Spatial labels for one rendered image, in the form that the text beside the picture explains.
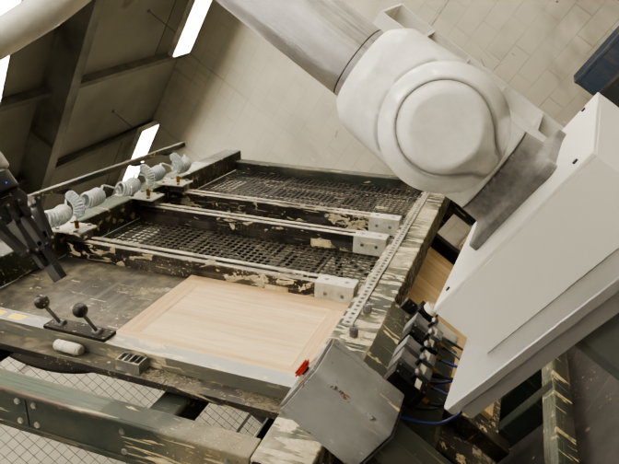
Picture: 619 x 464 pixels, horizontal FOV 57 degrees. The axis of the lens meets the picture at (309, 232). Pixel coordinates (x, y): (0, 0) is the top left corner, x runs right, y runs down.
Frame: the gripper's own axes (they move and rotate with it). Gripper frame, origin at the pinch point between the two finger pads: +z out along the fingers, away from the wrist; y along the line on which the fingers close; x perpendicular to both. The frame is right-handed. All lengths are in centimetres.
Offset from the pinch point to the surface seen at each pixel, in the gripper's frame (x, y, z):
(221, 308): -18, -48, 37
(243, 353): -1, -31, 45
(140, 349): -17.4, -17.7, 29.6
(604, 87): 57, -457, 107
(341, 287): 9, -69, 51
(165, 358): -10.9, -17.6, 34.0
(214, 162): -95, -172, -1
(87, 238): -71, -62, -1
